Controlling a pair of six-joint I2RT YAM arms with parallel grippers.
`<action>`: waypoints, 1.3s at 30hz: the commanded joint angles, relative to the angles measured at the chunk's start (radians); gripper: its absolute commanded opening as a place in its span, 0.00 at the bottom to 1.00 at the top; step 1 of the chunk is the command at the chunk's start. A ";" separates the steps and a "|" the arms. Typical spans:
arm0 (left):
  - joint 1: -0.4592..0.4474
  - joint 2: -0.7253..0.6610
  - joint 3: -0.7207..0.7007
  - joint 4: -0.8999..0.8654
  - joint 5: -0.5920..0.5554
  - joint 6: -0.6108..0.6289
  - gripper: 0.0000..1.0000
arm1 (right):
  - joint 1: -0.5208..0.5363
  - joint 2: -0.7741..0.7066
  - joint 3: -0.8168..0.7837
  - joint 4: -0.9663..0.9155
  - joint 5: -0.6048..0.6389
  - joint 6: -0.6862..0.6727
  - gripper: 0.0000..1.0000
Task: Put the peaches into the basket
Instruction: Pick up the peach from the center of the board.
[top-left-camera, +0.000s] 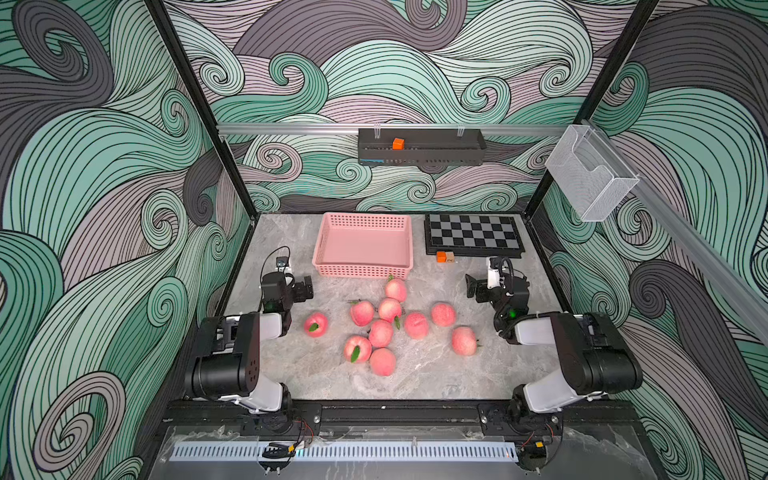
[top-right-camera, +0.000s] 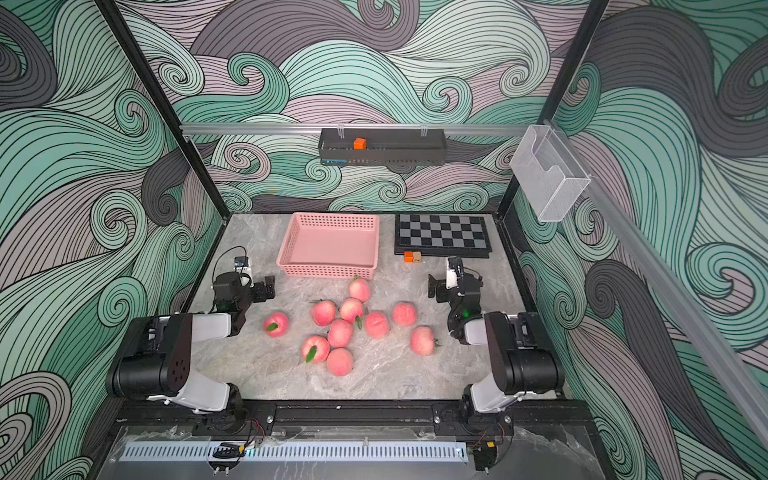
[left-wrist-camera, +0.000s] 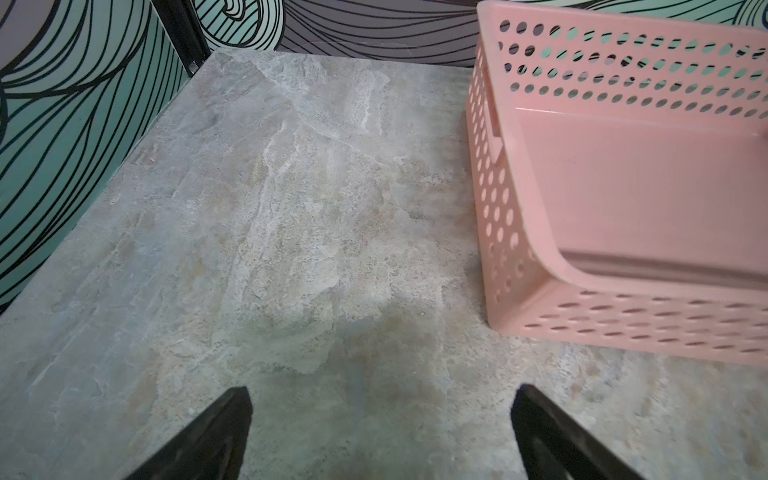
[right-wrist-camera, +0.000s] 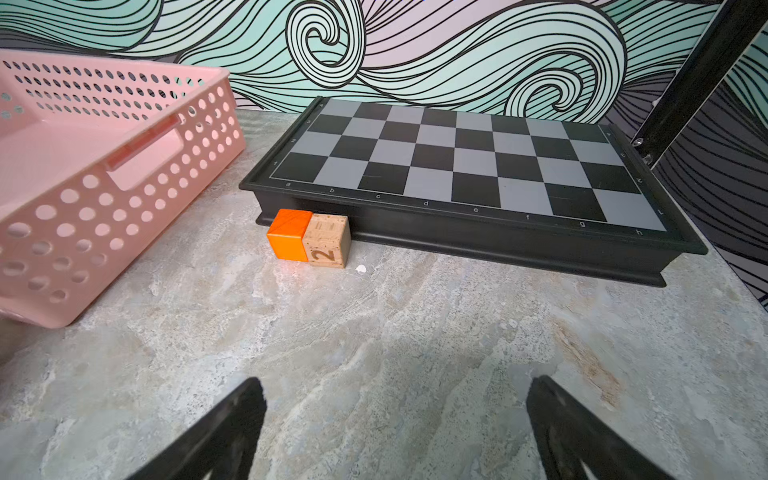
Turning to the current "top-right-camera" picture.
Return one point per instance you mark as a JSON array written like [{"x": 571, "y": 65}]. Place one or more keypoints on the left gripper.
[{"x": 260, "y": 289}]

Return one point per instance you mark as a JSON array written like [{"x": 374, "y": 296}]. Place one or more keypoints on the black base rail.
[{"x": 451, "y": 415}]

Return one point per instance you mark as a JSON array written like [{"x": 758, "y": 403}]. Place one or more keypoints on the black wall tray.
[{"x": 395, "y": 148}]

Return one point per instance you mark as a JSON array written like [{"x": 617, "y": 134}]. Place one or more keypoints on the black grey chessboard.
[{"x": 436, "y": 235}]

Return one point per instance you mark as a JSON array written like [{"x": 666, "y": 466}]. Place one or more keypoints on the peach with leaf front-left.
[{"x": 315, "y": 349}]

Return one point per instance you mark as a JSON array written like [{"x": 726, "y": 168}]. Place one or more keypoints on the white slotted cable duct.
[{"x": 302, "y": 451}]

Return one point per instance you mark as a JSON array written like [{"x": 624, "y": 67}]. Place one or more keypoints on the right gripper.
[{"x": 441, "y": 288}]

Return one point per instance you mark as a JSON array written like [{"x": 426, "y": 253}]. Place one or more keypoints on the peach front bottom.
[{"x": 340, "y": 362}]

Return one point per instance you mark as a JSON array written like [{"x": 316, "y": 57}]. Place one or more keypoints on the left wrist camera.
[{"x": 243, "y": 268}]

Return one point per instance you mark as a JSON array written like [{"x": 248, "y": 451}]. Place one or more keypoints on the clear acrylic wall box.
[{"x": 549, "y": 172}]

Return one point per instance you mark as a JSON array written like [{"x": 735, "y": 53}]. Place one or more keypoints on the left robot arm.
[{"x": 153, "y": 361}]

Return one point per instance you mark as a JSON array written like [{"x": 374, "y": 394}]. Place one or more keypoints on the aluminium rail right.
[{"x": 745, "y": 391}]

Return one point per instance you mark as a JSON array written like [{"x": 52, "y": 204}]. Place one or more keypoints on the peach nearest basket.
[{"x": 359, "y": 289}]

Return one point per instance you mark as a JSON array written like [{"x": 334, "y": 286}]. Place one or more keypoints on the pink plastic basket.
[{"x": 330, "y": 245}]

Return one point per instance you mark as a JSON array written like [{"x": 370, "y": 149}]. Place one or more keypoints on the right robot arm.
[{"x": 520, "y": 369}]

